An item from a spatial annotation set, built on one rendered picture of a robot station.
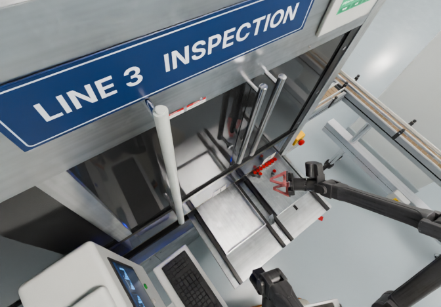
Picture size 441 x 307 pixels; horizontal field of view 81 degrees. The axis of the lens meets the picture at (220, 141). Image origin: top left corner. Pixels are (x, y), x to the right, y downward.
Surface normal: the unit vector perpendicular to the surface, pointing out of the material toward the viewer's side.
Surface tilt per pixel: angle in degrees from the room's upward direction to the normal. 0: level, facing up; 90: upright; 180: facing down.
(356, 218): 0
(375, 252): 0
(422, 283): 73
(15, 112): 90
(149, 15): 90
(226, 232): 0
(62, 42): 90
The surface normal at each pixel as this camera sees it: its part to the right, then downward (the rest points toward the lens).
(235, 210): 0.08, -0.51
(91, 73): 0.58, 0.73
